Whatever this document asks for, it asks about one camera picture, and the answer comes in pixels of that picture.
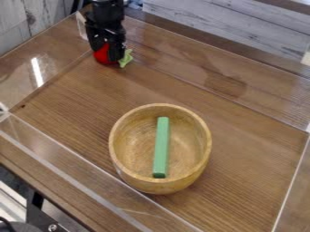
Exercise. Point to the green rectangular stick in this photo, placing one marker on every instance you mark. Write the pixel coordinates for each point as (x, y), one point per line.
(162, 146)

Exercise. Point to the clear acrylic corner bracket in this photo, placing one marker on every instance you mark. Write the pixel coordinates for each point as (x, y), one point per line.
(81, 21)

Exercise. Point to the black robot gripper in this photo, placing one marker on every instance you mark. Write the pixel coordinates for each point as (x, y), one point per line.
(106, 17)

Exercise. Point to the red plush strawberry toy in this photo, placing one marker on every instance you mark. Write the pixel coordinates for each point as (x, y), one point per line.
(102, 56)

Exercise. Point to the black metal table leg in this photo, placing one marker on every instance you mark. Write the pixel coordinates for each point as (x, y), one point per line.
(38, 218)

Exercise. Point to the clear acrylic tray wall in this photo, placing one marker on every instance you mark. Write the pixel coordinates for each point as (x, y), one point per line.
(65, 100)

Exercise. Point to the oval wooden bowl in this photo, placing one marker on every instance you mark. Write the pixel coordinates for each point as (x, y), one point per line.
(133, 144)

